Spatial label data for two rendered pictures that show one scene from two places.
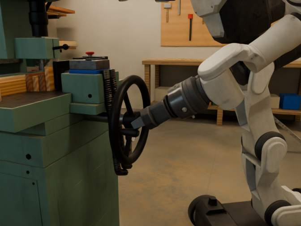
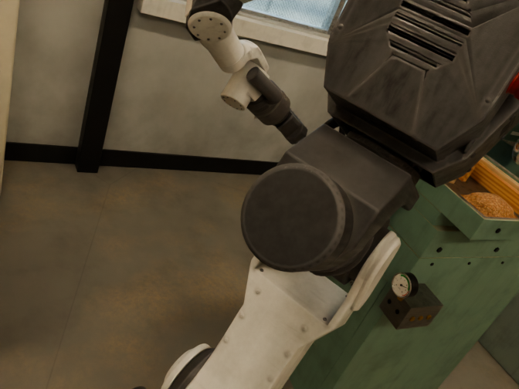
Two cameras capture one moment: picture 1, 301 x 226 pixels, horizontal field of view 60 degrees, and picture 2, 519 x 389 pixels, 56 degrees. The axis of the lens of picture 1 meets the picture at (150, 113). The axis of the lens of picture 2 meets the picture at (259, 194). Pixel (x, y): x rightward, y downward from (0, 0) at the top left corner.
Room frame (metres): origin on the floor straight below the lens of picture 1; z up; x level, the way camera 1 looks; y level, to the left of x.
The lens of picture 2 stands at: (1.34, -0.98, 1.30)
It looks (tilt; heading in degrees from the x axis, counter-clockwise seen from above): 29 degrees down; 125
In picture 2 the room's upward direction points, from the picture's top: 23 degrees clockwise
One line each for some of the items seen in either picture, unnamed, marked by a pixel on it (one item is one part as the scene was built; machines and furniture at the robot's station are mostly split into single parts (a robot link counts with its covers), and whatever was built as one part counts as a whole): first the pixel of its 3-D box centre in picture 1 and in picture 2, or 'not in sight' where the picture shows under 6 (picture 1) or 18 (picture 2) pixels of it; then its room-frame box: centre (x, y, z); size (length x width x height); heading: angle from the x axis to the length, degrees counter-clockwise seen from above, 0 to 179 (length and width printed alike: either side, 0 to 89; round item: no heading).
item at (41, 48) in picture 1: (37, 50); not in sight; (0.94, 0.40, 1.03); 0.14 x 0.07 x 0.09; 70
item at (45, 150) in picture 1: (23, 122); (447, 197); (0.97, 0.49, 0.76); 0.57 x 0.45 x 0.09; 70
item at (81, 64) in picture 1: (92, 63); not in sight; (0.87, 0.19, 0.99); 0.13 x 0.11 x 0.06; 160
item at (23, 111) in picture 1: (71, 97); (413, 160); (0.90, 0.28, 0.87); 0.61 x 0.30 x 0.06; 160
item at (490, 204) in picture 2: not in sight; (492, 201); (1.13, 0.21, 0.91); 0.12 x 0.09 x 0.03; 70
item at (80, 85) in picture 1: (91, 85); not in sight; (0.87, 0.20, 0.91); 0.15 x 0.14 x 0.09; 160
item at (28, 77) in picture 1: (47, 79); not in sight; (0.92, 0.36, 0.93); 0.18 x 0.02 x 0.06; 160
